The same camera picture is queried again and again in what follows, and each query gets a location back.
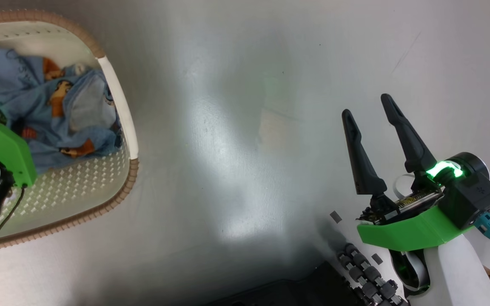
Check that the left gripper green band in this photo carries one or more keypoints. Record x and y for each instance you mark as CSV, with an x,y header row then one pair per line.
x,y
2,144

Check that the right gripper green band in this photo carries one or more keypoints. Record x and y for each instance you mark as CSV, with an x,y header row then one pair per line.
x,y
406,233

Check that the blue patterned garment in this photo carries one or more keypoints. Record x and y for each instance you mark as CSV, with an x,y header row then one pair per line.
x,y
41,123

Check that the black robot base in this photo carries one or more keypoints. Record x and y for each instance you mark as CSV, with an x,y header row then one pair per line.
x,y
296,293

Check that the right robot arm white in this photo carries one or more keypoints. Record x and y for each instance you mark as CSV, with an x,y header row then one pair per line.
x,y
453,272

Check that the cream perforated laundry basket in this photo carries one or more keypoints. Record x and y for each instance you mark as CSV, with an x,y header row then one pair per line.
x,y
70,191

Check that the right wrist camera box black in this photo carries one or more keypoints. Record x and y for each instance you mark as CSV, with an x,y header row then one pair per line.
x,y
474,195

